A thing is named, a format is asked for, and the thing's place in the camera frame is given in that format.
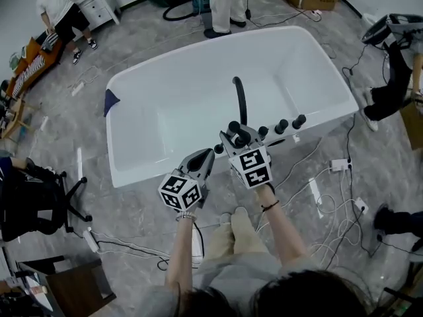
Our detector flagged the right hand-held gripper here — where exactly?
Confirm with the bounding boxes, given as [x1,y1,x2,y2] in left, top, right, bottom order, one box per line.
[219,127,274,190]

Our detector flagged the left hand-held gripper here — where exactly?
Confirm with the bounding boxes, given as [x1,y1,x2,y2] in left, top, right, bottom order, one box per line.
[157,147,216,212]

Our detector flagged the person's right forearm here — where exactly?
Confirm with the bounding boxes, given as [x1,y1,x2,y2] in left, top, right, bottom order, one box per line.
[255,184,309,272]

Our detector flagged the person's left forearm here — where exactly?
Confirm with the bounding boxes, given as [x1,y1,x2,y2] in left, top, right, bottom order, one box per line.
[164,211,196,292]

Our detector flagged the white bathtub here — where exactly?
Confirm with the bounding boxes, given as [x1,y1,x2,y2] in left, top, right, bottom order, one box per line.
[105,25,361,190]

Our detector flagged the black curved faucet spout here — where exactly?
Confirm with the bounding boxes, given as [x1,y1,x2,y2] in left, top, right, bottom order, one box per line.
[231,75,249,125]

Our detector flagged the black wrist band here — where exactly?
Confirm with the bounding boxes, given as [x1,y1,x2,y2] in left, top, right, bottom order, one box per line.
[260,199,280,213]

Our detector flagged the person's beige trousers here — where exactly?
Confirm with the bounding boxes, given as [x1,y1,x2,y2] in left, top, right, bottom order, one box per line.
[204,206,270,267]

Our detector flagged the dark blue cloth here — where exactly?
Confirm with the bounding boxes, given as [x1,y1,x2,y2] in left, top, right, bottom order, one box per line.
[102,88,122,118]

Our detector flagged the person's gray shirt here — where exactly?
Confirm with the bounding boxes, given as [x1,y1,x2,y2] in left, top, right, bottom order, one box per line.
[143,252,320,317]

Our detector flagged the dark wooden table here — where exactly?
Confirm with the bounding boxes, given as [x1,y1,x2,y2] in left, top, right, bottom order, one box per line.
[15,255,118,317]

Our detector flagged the black round bin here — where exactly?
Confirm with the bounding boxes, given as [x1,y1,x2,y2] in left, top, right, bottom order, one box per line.
[361,13,399,46]

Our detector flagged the black office chair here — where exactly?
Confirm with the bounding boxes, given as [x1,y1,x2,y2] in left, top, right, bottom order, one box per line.
[0,157,94,243]

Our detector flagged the orange bench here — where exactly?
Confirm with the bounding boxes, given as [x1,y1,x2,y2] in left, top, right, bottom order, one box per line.
[5,34,64,99]

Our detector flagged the white drawer cabinet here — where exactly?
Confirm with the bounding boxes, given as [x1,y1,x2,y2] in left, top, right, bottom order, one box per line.
[73,0,121,30]

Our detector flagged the wooden chair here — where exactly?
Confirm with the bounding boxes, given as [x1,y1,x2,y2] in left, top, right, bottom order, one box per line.
[0,96,36,142]

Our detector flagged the beaded bracelet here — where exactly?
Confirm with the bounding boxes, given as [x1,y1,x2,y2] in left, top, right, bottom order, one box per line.
[174,210,196,223]

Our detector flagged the white cable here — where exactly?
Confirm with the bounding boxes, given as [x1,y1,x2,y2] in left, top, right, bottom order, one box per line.
[273,137,333,192]
[309,169,365,271]

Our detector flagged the black cable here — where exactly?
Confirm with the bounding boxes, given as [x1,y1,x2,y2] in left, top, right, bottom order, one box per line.
[341,43,369,164]
[88,221,206,272]

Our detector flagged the black vacuum hose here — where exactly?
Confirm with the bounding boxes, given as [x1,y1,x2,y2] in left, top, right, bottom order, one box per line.
[162,3,200,22]

